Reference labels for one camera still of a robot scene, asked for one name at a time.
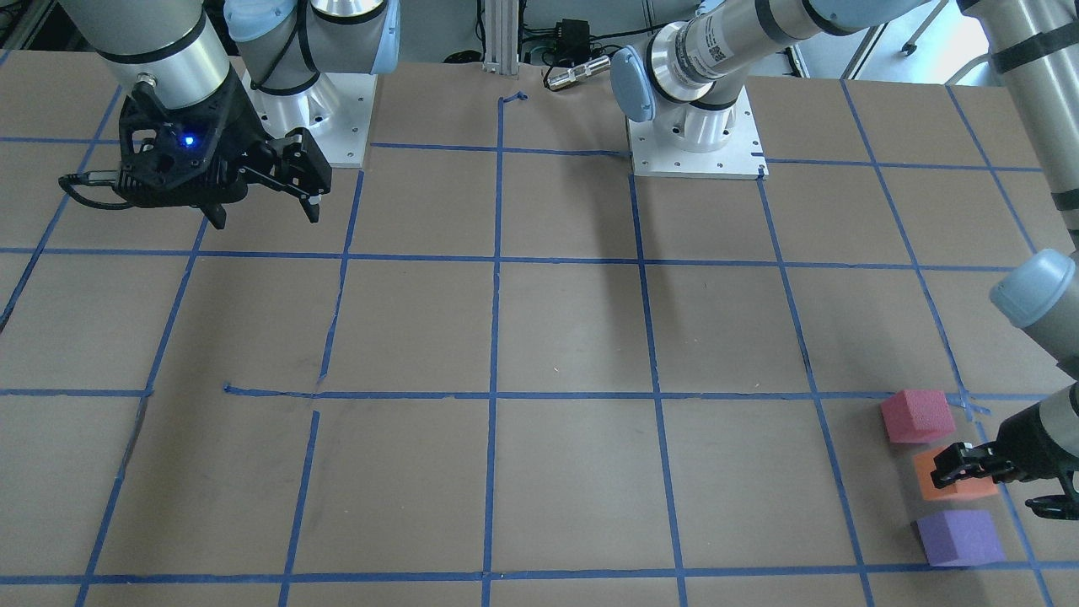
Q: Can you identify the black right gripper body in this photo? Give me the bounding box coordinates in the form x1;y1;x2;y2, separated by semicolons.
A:
59;67;282;210

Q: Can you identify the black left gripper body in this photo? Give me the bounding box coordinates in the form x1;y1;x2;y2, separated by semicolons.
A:
993;405;1078;519

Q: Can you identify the orange foam block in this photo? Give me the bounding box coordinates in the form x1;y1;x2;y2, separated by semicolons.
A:
913;446;999;503

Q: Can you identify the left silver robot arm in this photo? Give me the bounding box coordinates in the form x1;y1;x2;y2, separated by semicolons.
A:
610;1;1078;521

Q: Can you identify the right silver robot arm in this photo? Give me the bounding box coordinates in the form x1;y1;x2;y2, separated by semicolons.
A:
58;1;400;229

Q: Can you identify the pink foam block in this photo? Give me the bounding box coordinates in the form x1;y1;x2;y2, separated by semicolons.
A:
879;389;957;444

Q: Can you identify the purple foam block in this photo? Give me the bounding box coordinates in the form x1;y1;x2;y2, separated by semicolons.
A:
915;508;1006;567

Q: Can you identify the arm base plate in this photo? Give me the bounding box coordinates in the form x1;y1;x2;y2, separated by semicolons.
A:
625;89;770;180
243;73;380;169

